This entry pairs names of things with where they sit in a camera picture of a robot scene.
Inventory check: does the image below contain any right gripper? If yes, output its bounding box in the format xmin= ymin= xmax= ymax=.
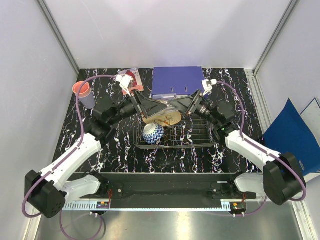
xmin=168 ymin=89 xmax=220 ymax=127

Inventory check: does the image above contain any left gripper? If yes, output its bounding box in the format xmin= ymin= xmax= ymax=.
xmin=108 ymin=89 xmax=168 ymax=126

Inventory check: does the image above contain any cream floral plate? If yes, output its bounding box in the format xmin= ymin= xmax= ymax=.
xmin=142 ymin=111 xmax=182 ymax=127

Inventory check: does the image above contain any blue white patterned bowl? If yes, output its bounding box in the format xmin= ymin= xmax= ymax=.
xmin=142 ymin=123 xmax=164 ymax=145

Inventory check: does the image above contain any lavender plastic cup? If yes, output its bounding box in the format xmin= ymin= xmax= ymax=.
xmin=79 ymin=92 xmax=96 ymax=109

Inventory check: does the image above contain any clear glass tumbler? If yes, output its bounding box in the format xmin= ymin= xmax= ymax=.
xmin=156 ymin=98 xmax=179 ymax=116

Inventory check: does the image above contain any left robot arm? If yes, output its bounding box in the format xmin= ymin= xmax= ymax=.
xmin=22 ymin=90 xmax=167 ymax=219

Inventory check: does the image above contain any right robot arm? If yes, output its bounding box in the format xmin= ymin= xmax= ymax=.
xmin=171 ymin=90 xmax=307 ymax=206

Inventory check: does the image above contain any red illustrated booklet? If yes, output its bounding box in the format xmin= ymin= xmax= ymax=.
xmin=117 ymin=67 xmax=144 ymax=95

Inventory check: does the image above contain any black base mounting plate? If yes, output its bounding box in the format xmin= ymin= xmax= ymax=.
xmin=83 ymin=173 xmax=257 ymax=211

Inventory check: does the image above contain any blue folder outside cell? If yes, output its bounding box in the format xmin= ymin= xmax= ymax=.
xmin=263 ymin=98 xmax=320 ymax=182

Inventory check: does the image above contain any blue ring binder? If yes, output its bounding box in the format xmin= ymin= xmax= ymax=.
xmin=151 ymin=66 xmax=205 ymax=100

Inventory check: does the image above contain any black wire dish rack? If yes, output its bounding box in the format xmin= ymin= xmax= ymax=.
xmin=133 ymin=112 xmax=214 ymax=149

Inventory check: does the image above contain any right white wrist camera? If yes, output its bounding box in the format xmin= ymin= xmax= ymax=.
xmin=201 ymin=79 xmax=218 ymax=96

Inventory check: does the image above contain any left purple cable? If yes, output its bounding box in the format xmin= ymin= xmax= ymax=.
xmin=21 ymin=74 xmax=118 ymax=240

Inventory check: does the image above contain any white cable duct rail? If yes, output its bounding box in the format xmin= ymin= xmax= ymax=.
xmin=63 ymin=201 xmax=111 ymax=211

